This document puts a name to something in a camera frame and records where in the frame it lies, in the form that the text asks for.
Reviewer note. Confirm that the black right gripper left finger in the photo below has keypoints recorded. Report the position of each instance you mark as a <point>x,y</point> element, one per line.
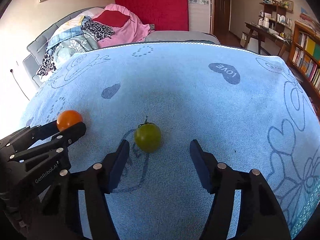
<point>97,192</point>

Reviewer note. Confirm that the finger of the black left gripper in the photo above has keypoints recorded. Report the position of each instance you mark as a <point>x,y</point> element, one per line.
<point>62,139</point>
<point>23,138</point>

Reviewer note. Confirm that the orange tomato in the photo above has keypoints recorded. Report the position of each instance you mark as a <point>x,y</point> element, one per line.
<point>67,119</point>

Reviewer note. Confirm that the green tomato with stem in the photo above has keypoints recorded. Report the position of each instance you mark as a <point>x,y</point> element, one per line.
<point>148,136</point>

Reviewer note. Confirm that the light blue towel cloth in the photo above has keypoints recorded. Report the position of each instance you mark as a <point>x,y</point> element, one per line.
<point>248,110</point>

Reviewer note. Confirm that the pile of clothes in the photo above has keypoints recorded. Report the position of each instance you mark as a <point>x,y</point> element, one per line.
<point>78,35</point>

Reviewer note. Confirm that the pink blanket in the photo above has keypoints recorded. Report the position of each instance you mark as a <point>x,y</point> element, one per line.
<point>133,30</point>

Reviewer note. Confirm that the red pillow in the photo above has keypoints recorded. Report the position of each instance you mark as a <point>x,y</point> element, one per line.
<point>112,18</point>

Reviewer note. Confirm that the wooden bookshelf with books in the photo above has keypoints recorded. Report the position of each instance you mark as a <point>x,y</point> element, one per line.
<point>304,51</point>

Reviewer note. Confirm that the red upright mattress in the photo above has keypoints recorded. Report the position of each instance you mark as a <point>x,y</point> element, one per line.
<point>164,14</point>

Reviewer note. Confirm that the wooden desk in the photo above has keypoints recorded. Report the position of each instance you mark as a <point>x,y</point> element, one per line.
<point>262,34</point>

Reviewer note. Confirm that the small wooden desk shelf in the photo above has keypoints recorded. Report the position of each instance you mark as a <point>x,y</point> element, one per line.
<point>278,14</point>

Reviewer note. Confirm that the dark wooden door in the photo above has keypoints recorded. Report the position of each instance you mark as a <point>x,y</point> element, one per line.
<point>222,10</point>

